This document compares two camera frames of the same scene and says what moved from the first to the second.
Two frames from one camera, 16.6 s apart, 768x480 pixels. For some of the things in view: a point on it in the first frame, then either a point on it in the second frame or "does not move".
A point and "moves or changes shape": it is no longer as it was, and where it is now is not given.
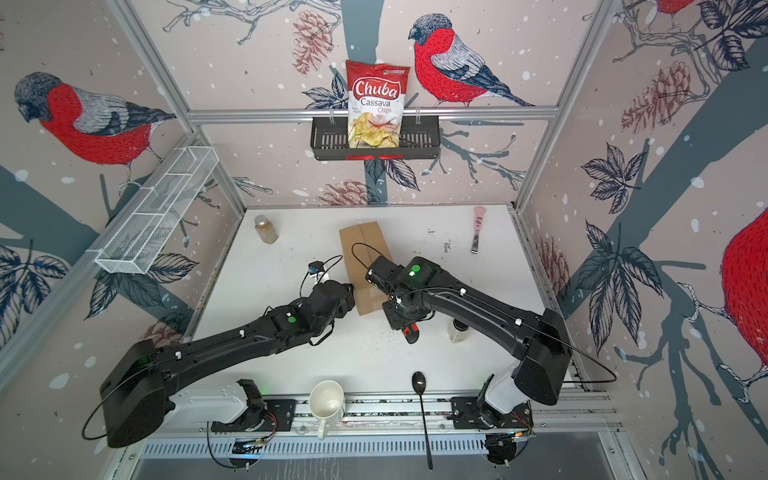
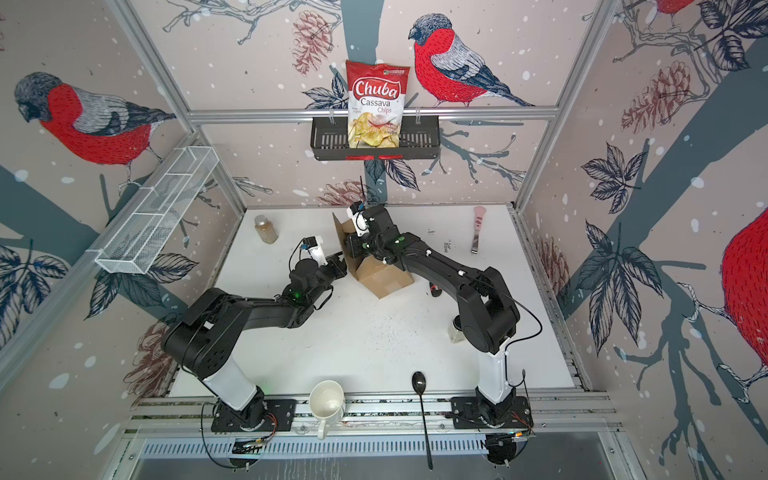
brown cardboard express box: (363, 243) moves or changes shape
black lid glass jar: (458, 331) does not move
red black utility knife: (411, 333) moves or changes shape
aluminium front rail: (567, 415) does not move
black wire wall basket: (419, 140) does not move
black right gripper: (401, 318) → (369, 238)
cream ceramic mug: (327, 403) does not move
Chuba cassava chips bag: (376, 95) does not move
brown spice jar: (266, 229) does not move
